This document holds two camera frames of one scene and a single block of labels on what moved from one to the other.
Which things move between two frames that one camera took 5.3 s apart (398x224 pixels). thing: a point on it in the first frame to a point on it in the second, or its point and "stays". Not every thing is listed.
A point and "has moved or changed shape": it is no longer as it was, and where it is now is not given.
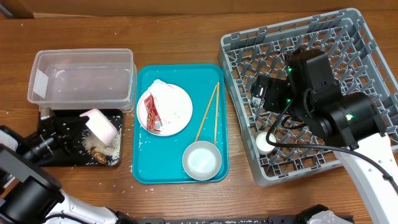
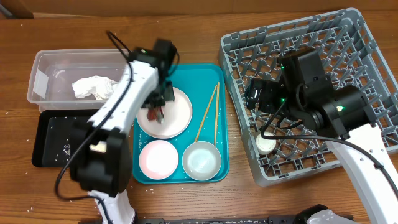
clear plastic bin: [83, 78] stays
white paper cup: [262, 145] stays
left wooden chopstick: [206, 115] stays
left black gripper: [73, 135] to [169, 97]
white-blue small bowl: [201, 160] stays
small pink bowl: [106, 130] has moved or changed shape
